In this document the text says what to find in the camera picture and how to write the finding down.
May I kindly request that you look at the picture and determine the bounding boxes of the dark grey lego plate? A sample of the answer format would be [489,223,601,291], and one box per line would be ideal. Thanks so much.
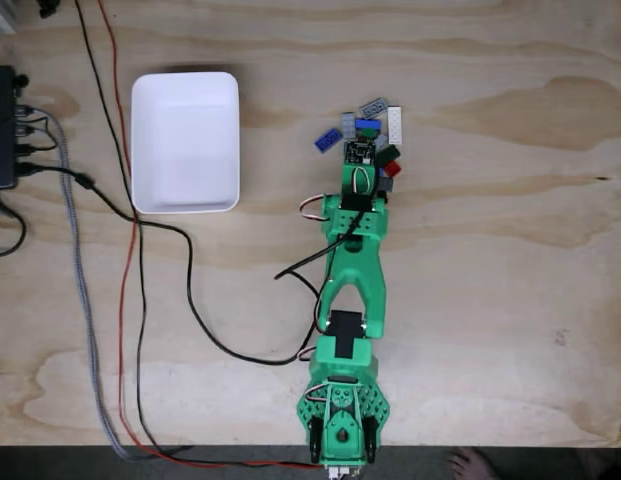
[358,97,390,120]

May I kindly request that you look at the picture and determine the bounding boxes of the black looping cable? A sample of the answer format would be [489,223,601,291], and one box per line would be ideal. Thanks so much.
[0,192,28,258]

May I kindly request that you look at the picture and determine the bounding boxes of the thick black camera cable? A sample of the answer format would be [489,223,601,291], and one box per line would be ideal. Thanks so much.
[15,158,390,366]

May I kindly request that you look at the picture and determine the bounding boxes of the black camera circuit board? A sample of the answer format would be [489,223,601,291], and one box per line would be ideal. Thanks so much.
[343,139,377,166]

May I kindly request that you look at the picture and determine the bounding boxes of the blue lego plate with studs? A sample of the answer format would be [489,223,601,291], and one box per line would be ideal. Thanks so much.
[314,128,341,152]

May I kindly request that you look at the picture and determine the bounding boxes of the grey braided cable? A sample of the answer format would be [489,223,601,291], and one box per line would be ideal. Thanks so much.
[17,103,141,461]

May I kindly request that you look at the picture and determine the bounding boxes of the black USB hub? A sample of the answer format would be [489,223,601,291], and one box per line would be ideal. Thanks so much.
[0,64,19,190]

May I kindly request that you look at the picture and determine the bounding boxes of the thin black power cable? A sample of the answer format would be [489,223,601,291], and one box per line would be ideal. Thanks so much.
[73,0,324,471]

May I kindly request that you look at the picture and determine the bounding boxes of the red power cable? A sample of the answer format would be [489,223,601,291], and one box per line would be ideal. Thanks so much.
[96,0,325,471]

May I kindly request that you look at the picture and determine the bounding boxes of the white plastic bin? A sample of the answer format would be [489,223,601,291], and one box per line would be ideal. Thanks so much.
[130,71,241,215]

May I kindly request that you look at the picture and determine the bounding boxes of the white long lego plate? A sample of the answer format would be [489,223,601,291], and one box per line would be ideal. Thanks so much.
[387,106,405,145]

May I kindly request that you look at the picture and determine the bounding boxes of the person's foot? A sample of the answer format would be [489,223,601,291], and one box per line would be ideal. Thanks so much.
[448,447,494,480]

